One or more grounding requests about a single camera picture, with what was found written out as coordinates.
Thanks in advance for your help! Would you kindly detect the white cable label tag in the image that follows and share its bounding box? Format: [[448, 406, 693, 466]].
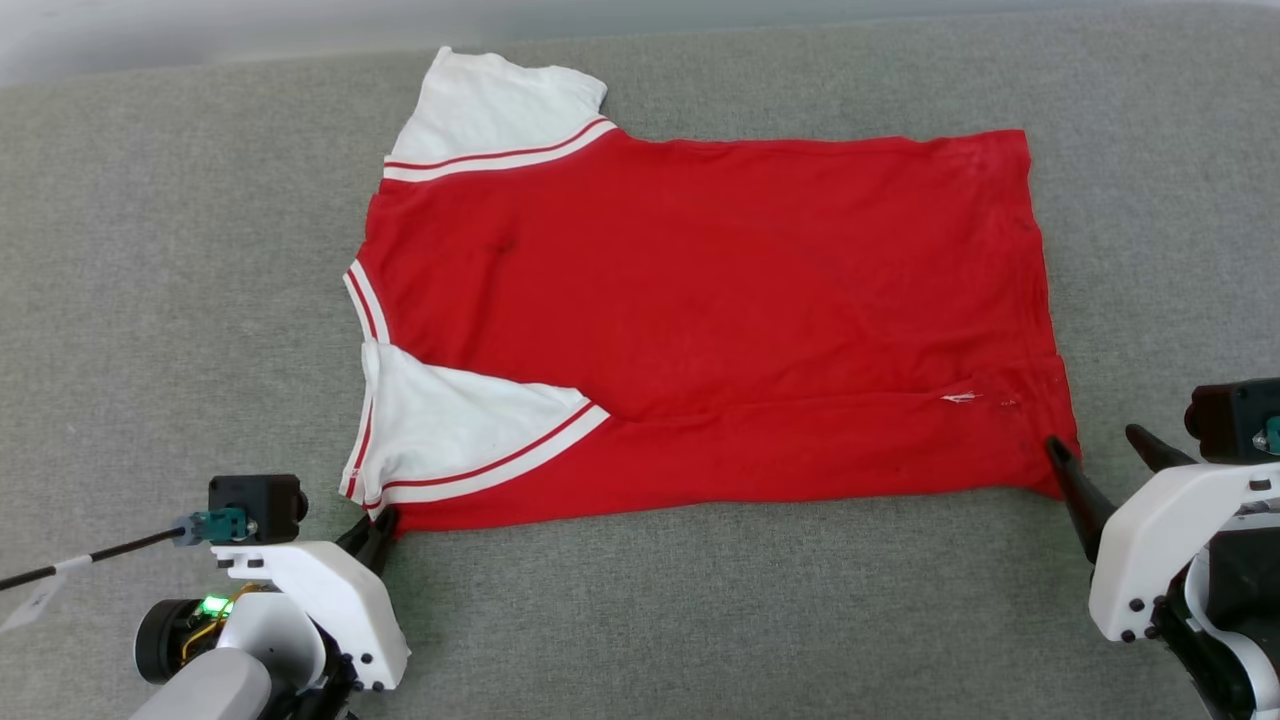
[[0, 556, 93, 633]]

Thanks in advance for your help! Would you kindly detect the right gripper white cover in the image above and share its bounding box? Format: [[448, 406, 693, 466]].
[[1044, 423, 1280, 643]]

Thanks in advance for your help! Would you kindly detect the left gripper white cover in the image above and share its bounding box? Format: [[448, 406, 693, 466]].
[[134, 504, 412, 694]]

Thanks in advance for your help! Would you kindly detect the teal left camera connector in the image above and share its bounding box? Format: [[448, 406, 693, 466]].
[[172, 507, 253, 548]]

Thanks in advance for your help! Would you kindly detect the grey fabric sofa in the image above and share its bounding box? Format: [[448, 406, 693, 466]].
[[0, 0, 1280, 720]]

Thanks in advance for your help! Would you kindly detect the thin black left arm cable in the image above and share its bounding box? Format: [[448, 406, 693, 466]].
[[0, 527, 191, 593]]

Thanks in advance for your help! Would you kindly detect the red and white shirt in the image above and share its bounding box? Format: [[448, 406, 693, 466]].
[[338, 45, 1083, 533]]

